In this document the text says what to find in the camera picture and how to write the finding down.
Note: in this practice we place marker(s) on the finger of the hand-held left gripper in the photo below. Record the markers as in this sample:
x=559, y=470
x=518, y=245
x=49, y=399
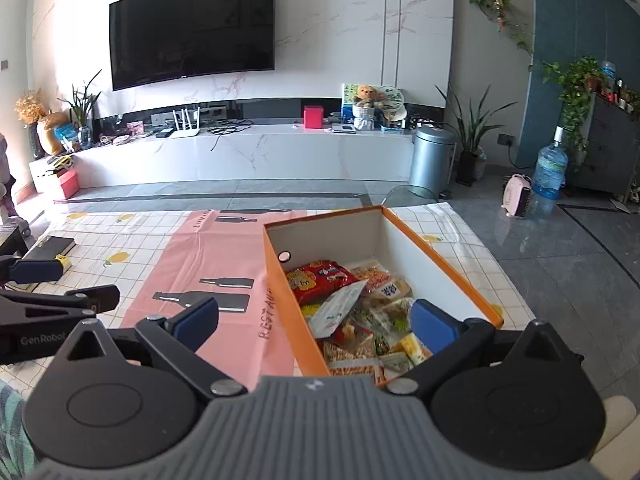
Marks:
x=37, y=270
x=97, y=300

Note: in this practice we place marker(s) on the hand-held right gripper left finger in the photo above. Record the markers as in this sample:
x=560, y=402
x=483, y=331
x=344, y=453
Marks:
x=192, y=319

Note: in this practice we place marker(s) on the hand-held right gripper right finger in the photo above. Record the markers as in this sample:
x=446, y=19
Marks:
x=430, y=326

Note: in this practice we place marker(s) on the yellow snack packet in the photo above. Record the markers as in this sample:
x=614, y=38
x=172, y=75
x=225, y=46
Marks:
x=415, y=349

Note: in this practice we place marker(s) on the clear packet orange nuts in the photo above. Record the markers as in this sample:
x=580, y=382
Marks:
x=372, y=272

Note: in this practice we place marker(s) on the brown noodle snack packet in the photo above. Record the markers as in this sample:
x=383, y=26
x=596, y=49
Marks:
x=350, y=349

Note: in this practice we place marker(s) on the silver snack packet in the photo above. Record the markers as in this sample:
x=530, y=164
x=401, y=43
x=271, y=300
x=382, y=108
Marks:
x=340, y=310

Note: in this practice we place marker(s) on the orange cardboard box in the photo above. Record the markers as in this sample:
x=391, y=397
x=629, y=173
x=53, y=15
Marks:
x=295, y=320

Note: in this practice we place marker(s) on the red snack packet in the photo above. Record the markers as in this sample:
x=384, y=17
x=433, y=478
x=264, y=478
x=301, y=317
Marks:
x=315, y=280

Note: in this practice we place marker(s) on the black book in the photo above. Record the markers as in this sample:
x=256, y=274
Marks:
x=50, y=247

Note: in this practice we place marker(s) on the yellow box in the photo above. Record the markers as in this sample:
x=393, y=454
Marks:
x=62, y=262

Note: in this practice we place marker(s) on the grey office chair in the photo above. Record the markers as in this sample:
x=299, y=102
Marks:
x=12, y=242

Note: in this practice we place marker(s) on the checked tablecloth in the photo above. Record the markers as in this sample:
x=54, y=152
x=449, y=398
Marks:
x=110, y=240

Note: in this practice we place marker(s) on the pink printed mat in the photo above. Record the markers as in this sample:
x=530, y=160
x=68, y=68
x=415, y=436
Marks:
x=210, y=260

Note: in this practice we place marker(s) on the red storage box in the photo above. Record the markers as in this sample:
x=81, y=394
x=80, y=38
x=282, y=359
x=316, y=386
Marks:
x=67, y=185

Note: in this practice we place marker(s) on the white storage box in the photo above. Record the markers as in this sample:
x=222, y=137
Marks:
x=40, y=175

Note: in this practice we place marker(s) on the hanging clothes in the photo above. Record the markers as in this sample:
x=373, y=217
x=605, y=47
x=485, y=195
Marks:
x=4, y=170

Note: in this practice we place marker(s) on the round glass table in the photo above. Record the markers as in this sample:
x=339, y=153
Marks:
x=410, y=194

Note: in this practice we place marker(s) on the yellow gourd ornament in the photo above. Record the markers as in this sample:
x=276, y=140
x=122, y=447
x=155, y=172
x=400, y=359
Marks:
x=50, y=132

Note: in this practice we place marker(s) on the blue packet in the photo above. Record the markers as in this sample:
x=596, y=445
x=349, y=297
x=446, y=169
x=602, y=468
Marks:
x=66, y=133

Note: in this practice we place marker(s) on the pink heater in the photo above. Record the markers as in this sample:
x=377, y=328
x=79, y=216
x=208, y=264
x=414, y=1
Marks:
x=517, y=196

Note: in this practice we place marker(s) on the dried flowers in vase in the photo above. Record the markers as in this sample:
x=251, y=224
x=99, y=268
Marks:
x=30, y=107

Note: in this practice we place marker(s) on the grey trash can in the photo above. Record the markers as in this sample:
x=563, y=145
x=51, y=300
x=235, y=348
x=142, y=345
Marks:
x=432, y=160

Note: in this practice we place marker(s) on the green plant in glass vase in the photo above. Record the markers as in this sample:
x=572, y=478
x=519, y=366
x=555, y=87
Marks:
x=80, y=105

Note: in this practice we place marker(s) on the white marble TV cabinet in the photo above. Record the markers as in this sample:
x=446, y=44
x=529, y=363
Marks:
x=250, y=155

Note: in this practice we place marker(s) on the white router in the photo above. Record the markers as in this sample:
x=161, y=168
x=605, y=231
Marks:
x=185, y=131

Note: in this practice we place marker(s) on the potted long-leaf plant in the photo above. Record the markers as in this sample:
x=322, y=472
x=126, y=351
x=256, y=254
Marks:
x=470, y=135

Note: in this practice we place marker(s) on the blue water bottle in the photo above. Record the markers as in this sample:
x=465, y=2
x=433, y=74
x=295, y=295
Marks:
x=549, y=170

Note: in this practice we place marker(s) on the beige sofa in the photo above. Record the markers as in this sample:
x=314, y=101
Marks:
x=617, y=425

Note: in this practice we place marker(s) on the white scale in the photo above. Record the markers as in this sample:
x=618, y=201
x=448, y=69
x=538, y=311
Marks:
x=343, y=128

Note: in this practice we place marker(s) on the round paper fan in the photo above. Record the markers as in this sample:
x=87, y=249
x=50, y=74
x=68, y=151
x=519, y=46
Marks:
x=391, y=102

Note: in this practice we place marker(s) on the teddy bear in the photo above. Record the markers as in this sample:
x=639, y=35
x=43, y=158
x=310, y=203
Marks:
x=365, y=107

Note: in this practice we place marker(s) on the small red box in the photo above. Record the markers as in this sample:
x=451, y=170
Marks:
x=313, y=117

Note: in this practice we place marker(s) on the printed picture board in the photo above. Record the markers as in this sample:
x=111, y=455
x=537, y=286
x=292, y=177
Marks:
x=347, y=97

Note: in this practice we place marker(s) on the grey drawer cabinet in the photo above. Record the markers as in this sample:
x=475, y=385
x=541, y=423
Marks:
x=610, y=150

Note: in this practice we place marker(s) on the hanging vine plant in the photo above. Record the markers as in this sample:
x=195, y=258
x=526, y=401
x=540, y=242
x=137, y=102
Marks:
x=575, y=85

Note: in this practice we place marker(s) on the black television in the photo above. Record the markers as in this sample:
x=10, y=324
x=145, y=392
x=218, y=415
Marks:
x=192, y=30

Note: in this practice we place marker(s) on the row of small bottles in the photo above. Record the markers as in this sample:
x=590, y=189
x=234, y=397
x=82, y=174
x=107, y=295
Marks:
x=620, y=91

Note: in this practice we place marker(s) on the small pink photo frame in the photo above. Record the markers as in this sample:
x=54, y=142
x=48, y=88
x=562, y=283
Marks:
x=135, y=128

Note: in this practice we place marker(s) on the wall socket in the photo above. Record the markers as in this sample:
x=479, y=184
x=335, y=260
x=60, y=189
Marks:
x=506, y=138

